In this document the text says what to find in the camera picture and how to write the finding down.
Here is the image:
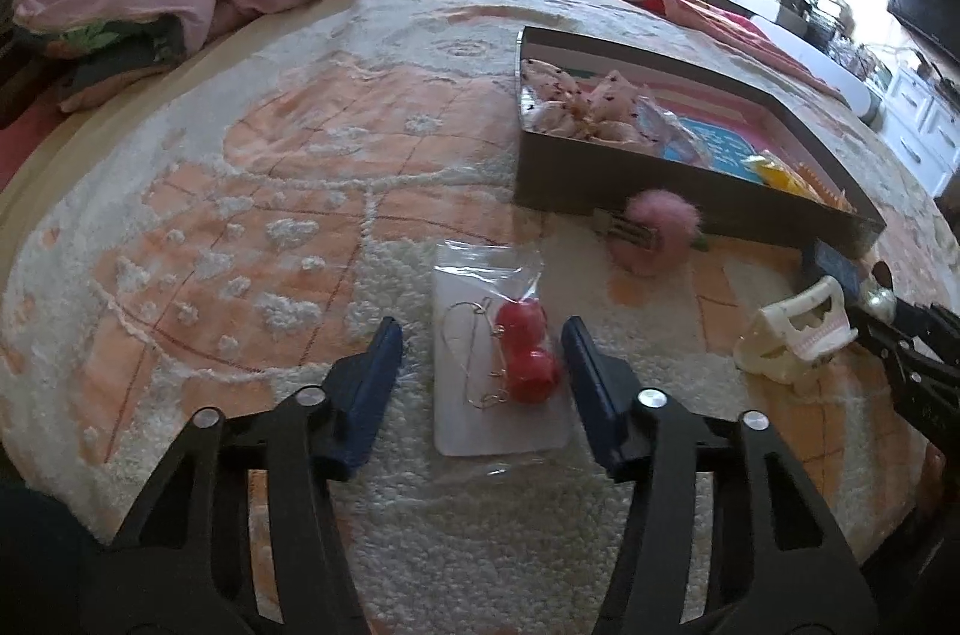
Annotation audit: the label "red pink patterned blanket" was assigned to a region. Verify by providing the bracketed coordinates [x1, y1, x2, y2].
[622, 0, 841, 101]

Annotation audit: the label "bagged red ball earrings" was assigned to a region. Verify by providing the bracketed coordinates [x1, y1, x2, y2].
[433, 240, 573, 458]

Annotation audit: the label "pink pompom hair clip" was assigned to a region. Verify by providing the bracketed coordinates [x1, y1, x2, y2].
[590, 190, 708, 278]

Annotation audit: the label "pink speckled bow scrunchie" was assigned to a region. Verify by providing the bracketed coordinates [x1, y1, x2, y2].
[521, 59, 661, 154]

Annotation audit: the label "white drawer cabinet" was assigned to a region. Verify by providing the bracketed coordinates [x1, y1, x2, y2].
[877, 67, 960, 198]

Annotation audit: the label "white bed footboard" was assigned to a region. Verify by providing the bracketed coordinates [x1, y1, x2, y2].
[750, 14, 875, 125]

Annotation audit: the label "dark shallow box tray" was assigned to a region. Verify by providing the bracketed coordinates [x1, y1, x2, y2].
[514, 26, 887, 257]

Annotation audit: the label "yellow item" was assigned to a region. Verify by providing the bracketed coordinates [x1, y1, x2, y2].
[742, 149, 822, 203]

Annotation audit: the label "cream hair claw clip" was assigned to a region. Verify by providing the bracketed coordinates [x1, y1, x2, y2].
[732, 276, 857, 387]

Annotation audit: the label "cream peach bed blanket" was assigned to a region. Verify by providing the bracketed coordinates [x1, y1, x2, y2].
[2, 0, 958, 633]

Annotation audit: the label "pink children's book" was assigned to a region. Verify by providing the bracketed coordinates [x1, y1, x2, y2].
[635, 86, 763, 185]

